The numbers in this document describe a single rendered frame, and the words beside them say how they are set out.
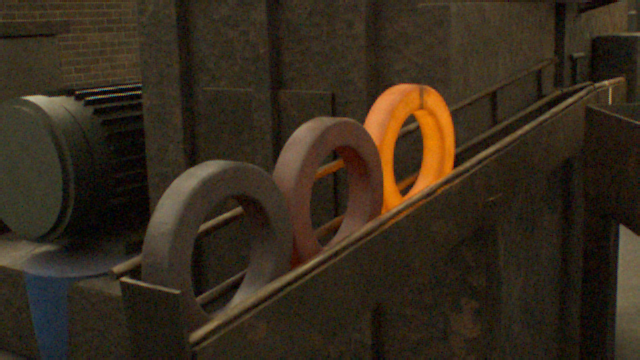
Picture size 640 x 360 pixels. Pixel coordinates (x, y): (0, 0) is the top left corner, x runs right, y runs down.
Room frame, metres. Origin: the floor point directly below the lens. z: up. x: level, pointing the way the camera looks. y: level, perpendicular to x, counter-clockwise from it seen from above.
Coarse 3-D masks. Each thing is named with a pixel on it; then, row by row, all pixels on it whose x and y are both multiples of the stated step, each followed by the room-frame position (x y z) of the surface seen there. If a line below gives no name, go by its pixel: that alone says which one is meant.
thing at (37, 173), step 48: (48, 96) 2.25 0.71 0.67; (96, 96) 2.24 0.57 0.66; (0, 144) 2.14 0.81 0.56; (48, 144) 2.02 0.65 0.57; (96, 144) 2.09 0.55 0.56; (144, 144) 2.21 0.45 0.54; (0, 192) 2.15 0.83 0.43; (48, 192) 2.03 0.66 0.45; (96, 192) 2.08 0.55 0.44; (144, 192) 2.21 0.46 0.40; (0, 240) 2.34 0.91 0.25; (48, 240) 2.07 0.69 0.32; (96, 240) 2.17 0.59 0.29; (144, 240) 2.16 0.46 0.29; (0, 288) 2.10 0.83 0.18; (96, 288) 1.88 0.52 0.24; (0, 336) 2.12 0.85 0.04; (96, 336) 1.88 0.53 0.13
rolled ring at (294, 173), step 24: (312, 120) 0.91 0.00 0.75; (336, 120) 0.91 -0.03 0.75; (288, 144) 0.88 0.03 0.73; (312, 144) 0.87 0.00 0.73; (336, 144) 0.90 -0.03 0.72; (360, 144) 0.94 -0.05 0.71; (288, 168) 0.86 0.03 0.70; (312, 168) 0.87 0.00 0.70; (360, 168) 0.96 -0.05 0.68; (288, 192) 0.84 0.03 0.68; (360, 192) 0.96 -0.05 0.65; (360, 216) 0.96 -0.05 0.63; (312, 240) 0.86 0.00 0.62; (336, 240) 0.94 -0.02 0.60; (360, 240) 0.94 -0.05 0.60
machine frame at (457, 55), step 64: (192, 0) 1.62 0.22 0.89; (256, 0) 1.49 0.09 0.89; (320, 0) 1.44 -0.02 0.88; (384, 0) 1.37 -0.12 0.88; (448, 0) 1.41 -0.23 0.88; (512, 0) 1.63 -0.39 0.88; (576, 0) 1.93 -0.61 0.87; (192, 64) 1.62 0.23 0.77; (256, 64) 1.49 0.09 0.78; (320, 64) 1.45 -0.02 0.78; (384, 64) 1.37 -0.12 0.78; (448, 64) 1.30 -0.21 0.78; (512, 64) 1.50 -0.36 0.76; (192, 128) 1.63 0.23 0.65; (256, 128) 1.50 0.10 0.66; (320, 192) 1.44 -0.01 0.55; (576, 192) 1.79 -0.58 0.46; (192, 256) 1.61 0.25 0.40; (448, 256) 1.30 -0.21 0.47; (512, 256) 1.51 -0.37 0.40; (576, 256) 1.80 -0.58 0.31; (384, 320) 1.38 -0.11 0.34; (448, 320) 1.30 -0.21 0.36; (512, 320) 1.51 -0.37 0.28; (576, 320) 1.82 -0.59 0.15
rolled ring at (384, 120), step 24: (384, 96) 1.04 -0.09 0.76; (408, 96) 1.04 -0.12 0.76; (432, 96) 1.08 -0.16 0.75; (384, 120) 1.00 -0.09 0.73; (432, 120) 1.09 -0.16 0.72; (384, 144) 1.00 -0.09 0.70; (432, 144) 1.11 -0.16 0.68; (384, 168) 1.00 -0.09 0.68; (432, 168) 1.11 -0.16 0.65; (384, 192) 1.00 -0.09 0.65
